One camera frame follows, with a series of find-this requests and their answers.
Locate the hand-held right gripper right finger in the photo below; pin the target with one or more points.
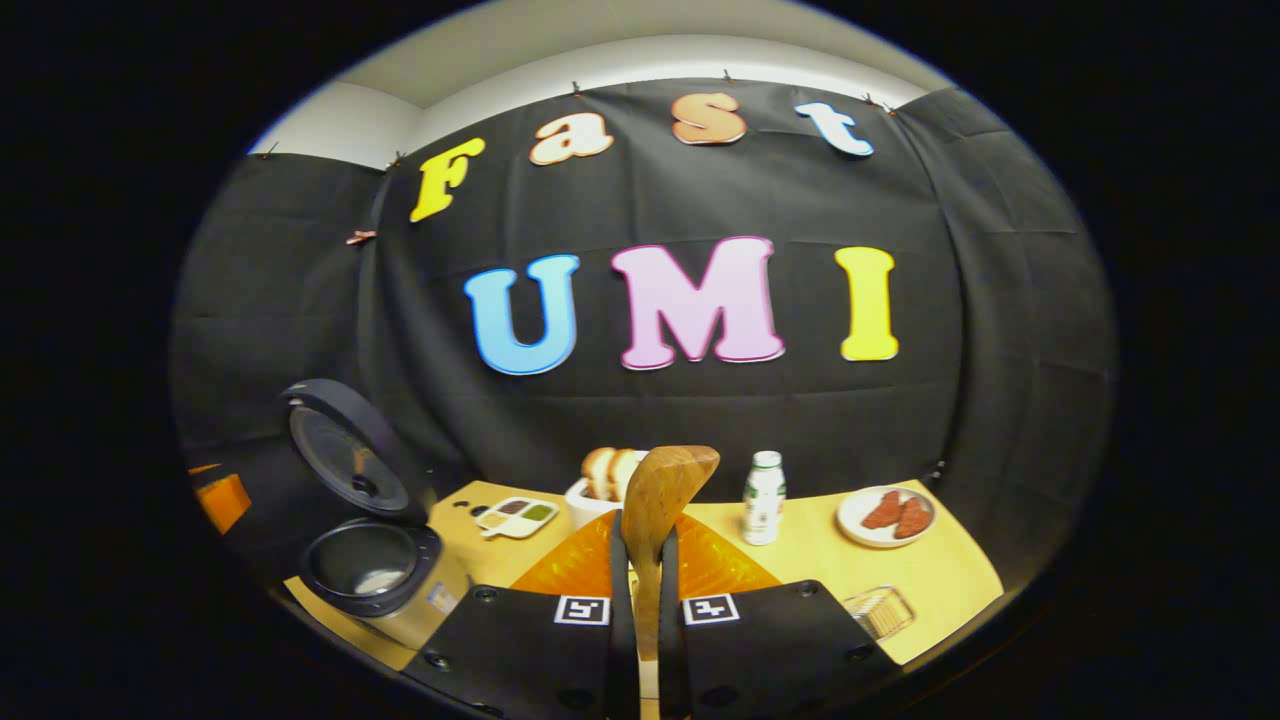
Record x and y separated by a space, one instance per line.
668 650

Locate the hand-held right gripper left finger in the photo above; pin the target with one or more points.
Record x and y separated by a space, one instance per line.
622 650

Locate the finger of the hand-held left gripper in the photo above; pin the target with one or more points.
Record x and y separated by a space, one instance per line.
205 468
225 503

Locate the dark grey rice cooker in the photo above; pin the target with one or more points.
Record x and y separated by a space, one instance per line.
370 570

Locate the wooden spoon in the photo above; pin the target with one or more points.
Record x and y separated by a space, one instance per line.
665 490

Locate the white toaster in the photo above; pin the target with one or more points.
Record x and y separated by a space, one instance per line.
585 512

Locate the white divided grain dish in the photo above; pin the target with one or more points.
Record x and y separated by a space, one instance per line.
517 517

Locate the white milk bottle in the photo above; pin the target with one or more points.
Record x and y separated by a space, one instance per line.
763 505

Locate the black backdrop cloth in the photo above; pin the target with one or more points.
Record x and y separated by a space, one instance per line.
300 300

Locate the white round plate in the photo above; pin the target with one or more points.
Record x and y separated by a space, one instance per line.
850 515

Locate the pink clip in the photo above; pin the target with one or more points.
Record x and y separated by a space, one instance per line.
362 237

